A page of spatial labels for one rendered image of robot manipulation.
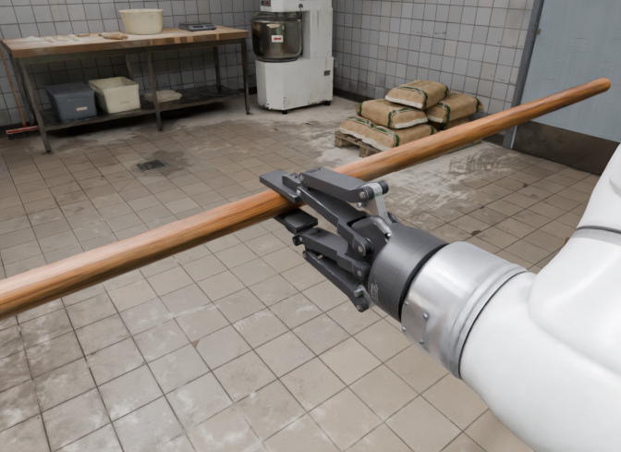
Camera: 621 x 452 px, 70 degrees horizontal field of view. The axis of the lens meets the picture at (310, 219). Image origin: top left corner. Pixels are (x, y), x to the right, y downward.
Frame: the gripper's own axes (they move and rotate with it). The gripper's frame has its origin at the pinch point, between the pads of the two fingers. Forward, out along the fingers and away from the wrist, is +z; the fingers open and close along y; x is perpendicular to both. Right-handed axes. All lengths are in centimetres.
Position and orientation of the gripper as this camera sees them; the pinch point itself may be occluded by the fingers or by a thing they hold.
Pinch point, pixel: (287, 200)
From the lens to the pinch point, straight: 49.4
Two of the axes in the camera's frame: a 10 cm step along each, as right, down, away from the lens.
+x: 8.0, -3.1, 5.2
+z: -6.0, -3.8, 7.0
